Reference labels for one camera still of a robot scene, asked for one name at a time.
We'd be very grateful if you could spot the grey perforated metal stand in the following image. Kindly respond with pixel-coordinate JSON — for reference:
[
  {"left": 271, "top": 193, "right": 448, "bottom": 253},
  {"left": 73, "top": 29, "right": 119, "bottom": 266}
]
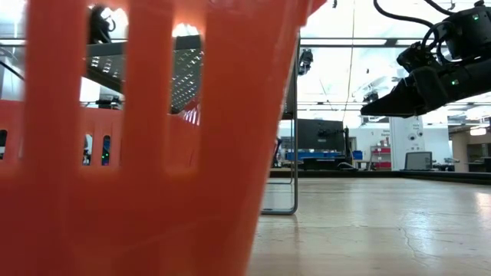
[{"left": 80, "top": 32, "right": 301, "bottom": 215}]

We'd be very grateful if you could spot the black hanging camera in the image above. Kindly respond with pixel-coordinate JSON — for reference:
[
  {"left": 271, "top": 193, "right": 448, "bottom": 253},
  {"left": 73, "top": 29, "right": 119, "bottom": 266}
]
[
  {"left": 362, "top": 90, "right": 381, "bottom": 105},
  {"left": 298, "top": 48, "right": 315, "bottom": 77}
]

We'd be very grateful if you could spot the blue storage crate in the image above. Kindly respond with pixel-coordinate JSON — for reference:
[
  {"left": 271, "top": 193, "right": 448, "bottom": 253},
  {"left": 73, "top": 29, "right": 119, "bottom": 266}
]
[{"left": 285, "top": 151, "right": 346, "bottom": 162}]

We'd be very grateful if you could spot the red plastic basket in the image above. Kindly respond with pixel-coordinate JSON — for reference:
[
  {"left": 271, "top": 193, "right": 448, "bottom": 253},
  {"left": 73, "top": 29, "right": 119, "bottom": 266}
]
[{"left": 0, "top": 0, "right": 327, "bottom": 276}]

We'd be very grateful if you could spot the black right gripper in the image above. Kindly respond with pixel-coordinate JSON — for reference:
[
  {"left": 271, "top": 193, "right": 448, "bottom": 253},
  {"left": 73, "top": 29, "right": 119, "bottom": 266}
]
[{"left": 360, "top": 41, "right": 467, "bottom": 118}]

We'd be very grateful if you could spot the white pillar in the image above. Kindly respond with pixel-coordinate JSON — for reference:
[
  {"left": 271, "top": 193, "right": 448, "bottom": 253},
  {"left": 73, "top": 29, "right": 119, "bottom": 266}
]
[{"left": 389, "top": 114, "right": 427, "bottom": 172}]

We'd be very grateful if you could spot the red shelf rack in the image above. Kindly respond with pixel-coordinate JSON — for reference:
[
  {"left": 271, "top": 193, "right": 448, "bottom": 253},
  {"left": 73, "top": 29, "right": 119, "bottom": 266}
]
[{"left": 370, "top": 145, "right": 392, "bottom": 170}]

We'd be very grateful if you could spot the grey monitor back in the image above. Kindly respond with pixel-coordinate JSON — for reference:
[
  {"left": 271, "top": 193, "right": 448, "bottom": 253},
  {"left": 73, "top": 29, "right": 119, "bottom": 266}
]
[{"left": 404, "top": 151, "right": 433, "bottom": 171}]

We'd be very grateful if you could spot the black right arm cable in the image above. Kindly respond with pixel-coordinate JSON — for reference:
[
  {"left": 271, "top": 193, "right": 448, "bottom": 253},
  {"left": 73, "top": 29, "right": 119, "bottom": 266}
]
[{"left": 374, "top": 0, "right": 461, "bottom": 64}]

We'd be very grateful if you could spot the black aluminium table frame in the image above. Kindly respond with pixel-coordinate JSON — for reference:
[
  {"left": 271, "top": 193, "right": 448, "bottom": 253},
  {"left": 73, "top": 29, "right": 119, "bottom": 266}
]
[{"left": 268, "top": 169, "right": 491, "bottom": 186}]

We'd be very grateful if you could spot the large black monitor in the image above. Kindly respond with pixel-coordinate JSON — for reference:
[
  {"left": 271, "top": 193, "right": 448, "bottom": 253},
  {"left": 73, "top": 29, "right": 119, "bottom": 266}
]
[{"left": 297, "top": 118, "right": 346, "bottom": 153}]

